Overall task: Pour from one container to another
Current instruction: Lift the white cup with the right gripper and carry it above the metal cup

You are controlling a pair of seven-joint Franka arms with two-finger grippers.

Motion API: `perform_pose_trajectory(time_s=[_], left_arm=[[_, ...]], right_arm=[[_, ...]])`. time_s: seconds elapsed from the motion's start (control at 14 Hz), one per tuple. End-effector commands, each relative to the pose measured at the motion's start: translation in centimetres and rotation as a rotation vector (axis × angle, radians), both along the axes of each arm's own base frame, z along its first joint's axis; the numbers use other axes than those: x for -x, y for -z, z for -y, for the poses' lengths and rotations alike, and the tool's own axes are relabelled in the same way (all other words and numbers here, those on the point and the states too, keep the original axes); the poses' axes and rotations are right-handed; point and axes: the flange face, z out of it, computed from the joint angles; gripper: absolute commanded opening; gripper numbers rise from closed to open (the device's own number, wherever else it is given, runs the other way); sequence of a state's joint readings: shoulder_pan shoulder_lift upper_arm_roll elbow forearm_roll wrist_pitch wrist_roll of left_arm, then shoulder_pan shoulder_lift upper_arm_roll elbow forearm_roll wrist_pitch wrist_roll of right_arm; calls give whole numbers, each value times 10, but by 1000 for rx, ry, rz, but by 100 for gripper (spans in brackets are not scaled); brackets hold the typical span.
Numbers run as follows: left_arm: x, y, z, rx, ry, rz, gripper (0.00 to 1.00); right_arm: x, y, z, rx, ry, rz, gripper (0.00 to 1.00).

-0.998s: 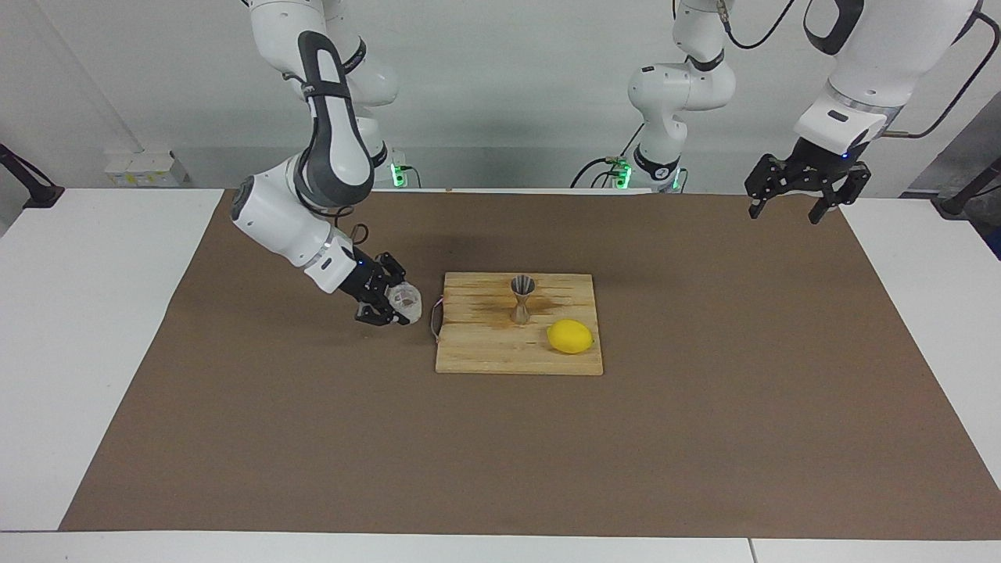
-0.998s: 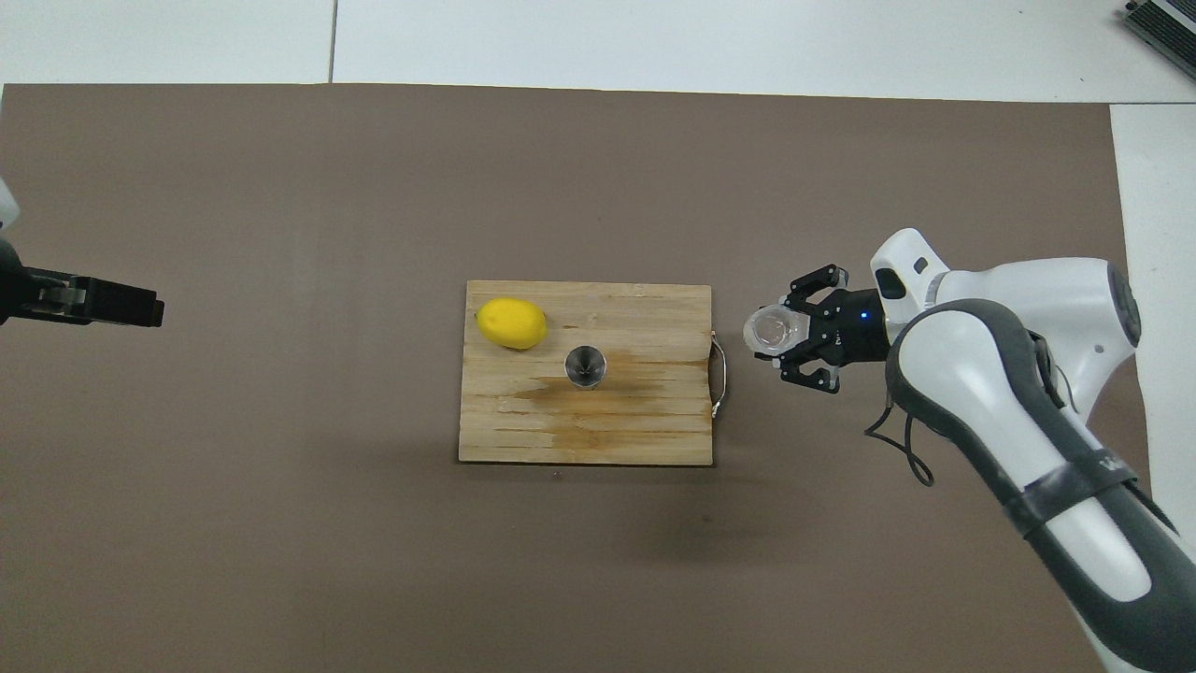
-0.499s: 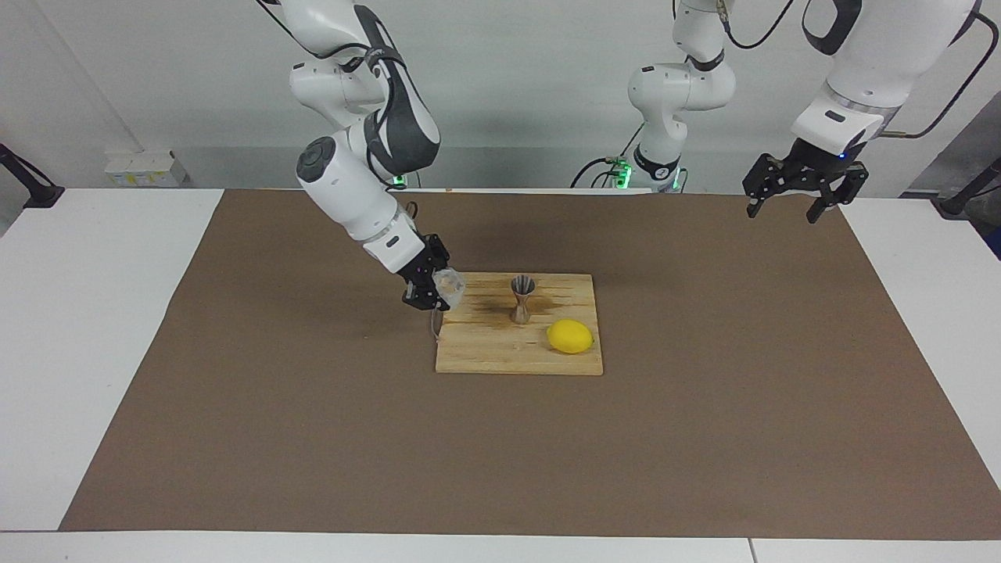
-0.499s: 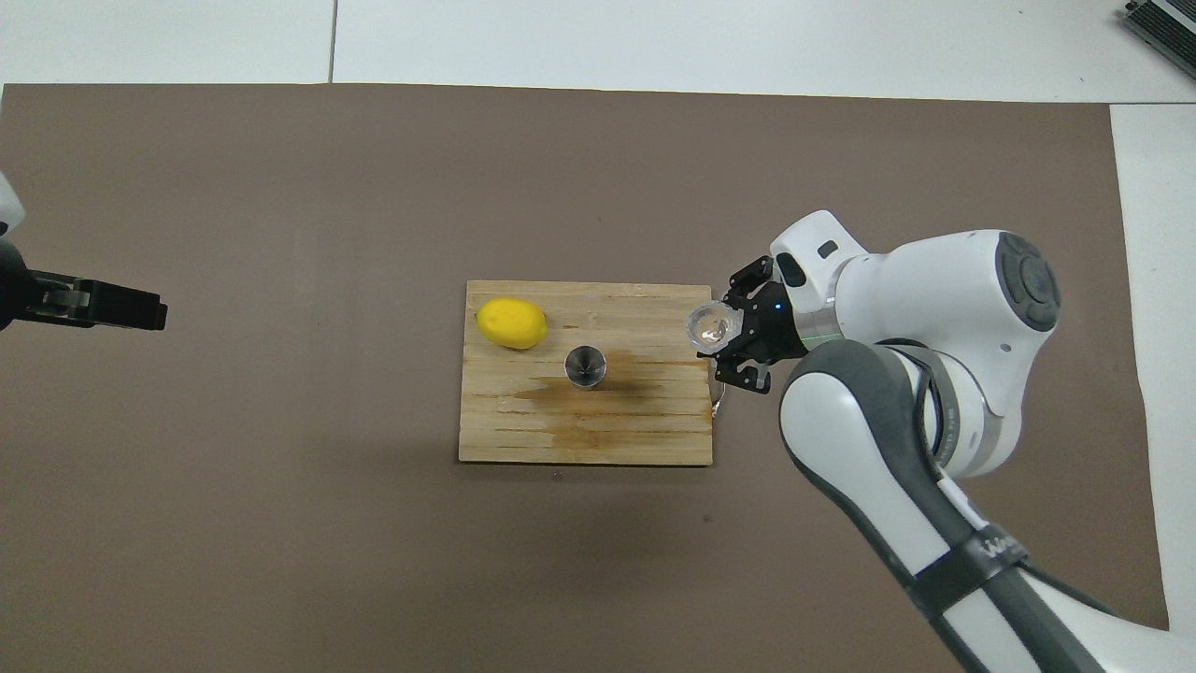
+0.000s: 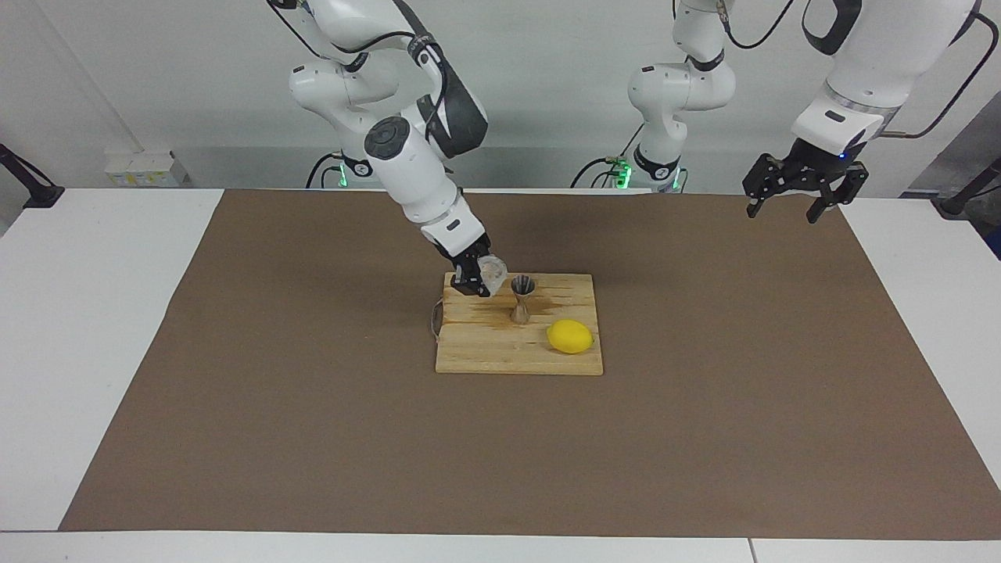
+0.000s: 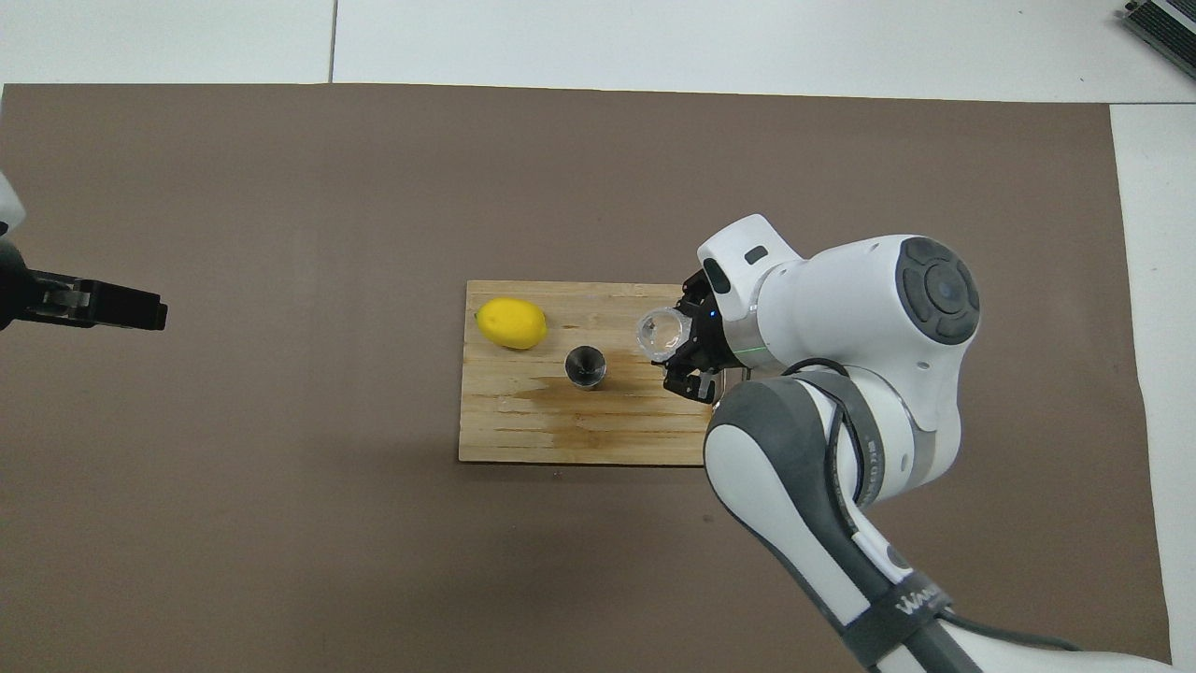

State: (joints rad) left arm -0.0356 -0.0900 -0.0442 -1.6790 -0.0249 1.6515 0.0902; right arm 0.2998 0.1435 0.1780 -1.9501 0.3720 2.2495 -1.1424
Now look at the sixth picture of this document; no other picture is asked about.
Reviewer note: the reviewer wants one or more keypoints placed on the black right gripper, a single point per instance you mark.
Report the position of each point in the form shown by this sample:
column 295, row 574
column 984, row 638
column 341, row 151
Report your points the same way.
column 715, row 332

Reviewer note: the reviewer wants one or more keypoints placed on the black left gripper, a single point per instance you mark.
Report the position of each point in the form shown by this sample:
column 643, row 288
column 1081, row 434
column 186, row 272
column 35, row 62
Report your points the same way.
column 17, row 290

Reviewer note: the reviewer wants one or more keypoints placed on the small clear glass cup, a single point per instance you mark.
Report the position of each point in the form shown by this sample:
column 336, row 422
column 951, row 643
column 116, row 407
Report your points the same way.
column 662, row 332

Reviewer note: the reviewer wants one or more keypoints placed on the steel double jigger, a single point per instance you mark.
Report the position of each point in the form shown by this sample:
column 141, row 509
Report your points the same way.
column 585, row 366

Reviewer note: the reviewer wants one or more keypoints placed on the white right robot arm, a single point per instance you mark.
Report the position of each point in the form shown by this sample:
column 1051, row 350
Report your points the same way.
column 841, row 308

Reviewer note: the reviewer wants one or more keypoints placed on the yellow lemon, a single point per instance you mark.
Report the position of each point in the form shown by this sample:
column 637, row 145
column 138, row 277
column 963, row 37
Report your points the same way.
column 511, row 323

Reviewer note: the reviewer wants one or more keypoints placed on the wooden cutting board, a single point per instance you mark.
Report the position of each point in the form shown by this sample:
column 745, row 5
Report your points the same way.
column 523, row 421

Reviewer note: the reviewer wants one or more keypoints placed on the brown table mat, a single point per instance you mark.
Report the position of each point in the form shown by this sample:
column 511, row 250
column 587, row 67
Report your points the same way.
column 234, row 467

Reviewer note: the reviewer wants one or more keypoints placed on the grey ribbed metal device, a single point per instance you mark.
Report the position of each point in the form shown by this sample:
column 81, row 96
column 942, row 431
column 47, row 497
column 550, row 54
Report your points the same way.
column 1168, row 23

